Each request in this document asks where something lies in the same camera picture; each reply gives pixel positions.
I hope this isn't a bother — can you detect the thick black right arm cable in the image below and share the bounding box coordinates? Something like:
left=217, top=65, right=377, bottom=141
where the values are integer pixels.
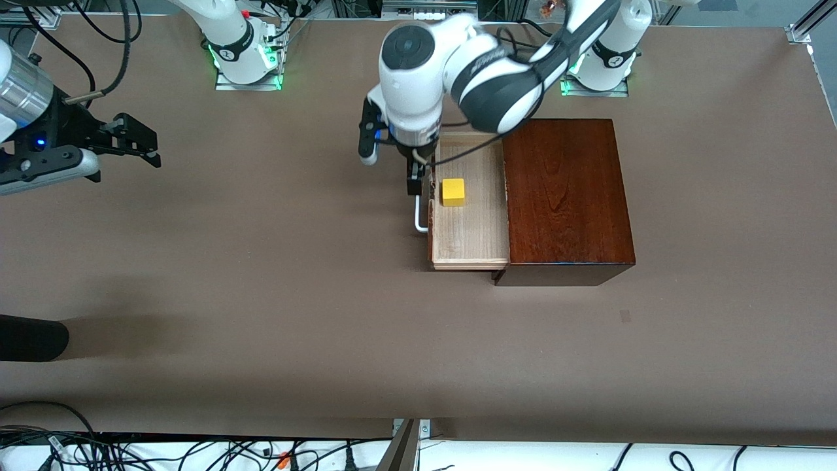
left=62, top=0, right=131, bottom=107

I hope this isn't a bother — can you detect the tangled black cable bundle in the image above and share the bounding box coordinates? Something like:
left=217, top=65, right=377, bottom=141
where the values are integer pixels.
left=0, top=427, right=393, bottom=471

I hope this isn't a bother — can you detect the wooden drawer with white handle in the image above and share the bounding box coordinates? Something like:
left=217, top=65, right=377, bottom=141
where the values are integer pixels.
left=415, top=131, right=511, bottom=271

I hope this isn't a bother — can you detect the grey metal post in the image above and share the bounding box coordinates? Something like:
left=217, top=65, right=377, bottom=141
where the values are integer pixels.
left=376, top=419, right=420, bottom=471

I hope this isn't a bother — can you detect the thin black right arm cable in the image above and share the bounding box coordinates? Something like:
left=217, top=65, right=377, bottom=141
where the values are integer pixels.
left=29, top=20, right=97, bottom=99

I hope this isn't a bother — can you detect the silver bracket plate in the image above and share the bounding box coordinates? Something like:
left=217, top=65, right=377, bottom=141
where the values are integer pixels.
left=392, top=419, right=432, bottom=440

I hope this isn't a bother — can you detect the black cylinder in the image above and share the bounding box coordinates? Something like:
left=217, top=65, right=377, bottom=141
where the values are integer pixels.
left=0, top=314, right=70, bottom=362

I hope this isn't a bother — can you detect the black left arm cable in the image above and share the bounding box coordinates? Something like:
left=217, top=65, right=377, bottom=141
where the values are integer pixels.
left=412, top=25, right=547, bottom=166

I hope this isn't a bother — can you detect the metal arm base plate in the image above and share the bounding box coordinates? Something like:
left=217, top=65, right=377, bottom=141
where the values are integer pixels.
left=214, top=39, right=284, bottom=92
left=559, top=65, right=630, bottom=97

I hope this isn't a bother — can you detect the black arched cable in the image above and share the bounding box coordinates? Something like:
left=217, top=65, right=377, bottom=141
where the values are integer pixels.
left=0, top=400, right=99, bottom=436

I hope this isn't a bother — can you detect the dark brown wooden cabinet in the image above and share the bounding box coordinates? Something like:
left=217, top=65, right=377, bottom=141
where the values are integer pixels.
left=492, top=118, right=636, bottom=287

